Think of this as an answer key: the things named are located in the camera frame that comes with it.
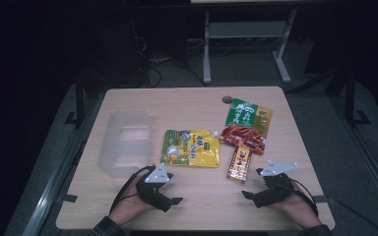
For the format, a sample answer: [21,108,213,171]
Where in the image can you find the yellow spout pouch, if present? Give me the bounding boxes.
[159,129,221,169]

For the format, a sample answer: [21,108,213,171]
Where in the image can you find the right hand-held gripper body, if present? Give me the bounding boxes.
[252,160,299,209]

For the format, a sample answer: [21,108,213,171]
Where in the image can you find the black floor cables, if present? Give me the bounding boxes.
[134,35,208,89]

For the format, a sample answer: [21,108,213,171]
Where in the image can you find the dark table edge bracket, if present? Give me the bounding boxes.
[58,194,79,204]
[311,195,338,205]

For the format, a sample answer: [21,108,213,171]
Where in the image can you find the thin black floor cable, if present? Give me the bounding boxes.
[336,200,378,236]

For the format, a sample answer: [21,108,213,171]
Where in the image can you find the right hand-held gripper black cable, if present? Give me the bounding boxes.
[289,178,319,217]

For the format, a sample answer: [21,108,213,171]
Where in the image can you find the green and red snack packet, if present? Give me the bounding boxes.
[219,97,274,156]

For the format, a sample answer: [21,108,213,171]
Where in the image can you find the left hand-held gripper black cable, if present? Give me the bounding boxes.
[109,165,156,213]

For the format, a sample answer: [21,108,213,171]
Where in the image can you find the black metal stand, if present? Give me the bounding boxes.
[343,67,372,129]
[64,72,87,129]

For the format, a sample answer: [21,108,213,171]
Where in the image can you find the white metal desk frame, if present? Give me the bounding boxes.
[202,9,298,85]

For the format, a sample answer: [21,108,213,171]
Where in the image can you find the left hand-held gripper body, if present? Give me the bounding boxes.
[136,162,173,212]

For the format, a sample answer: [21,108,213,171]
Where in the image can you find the small gold red snack packet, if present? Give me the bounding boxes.
[225,146,253,185]

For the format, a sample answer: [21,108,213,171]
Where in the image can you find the clear plastic container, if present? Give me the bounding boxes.
[97,109,156,178]

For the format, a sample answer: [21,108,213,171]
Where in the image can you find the person's right hand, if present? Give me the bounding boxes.
[270,182,323,229]

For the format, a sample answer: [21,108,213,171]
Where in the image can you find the person's left hand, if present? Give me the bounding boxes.
[108,181,156,226]

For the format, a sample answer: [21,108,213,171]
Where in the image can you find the hand-held gripper black cable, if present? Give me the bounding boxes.
[109,165,156,213]
[289,178,319,217]

